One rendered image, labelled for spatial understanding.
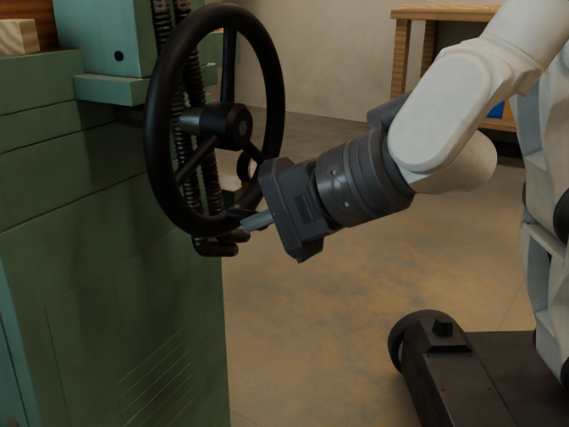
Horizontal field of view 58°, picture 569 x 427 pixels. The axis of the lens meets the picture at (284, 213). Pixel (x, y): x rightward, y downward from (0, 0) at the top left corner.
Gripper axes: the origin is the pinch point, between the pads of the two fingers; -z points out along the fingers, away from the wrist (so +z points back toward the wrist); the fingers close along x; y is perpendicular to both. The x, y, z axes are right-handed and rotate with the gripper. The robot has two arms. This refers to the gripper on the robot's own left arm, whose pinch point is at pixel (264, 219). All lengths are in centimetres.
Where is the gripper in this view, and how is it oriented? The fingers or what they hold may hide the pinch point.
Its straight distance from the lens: 63.0
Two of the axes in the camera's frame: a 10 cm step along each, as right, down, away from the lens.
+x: -3.6, -9.3, 0.0
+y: -5.3, 2.0, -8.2
